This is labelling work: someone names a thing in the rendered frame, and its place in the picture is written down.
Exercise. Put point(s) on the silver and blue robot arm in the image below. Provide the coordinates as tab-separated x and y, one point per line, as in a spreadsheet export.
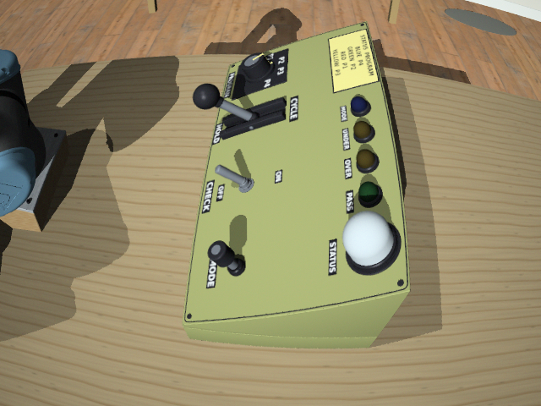
22	148

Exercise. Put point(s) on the green control console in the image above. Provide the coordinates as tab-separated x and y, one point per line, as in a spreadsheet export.
300	278

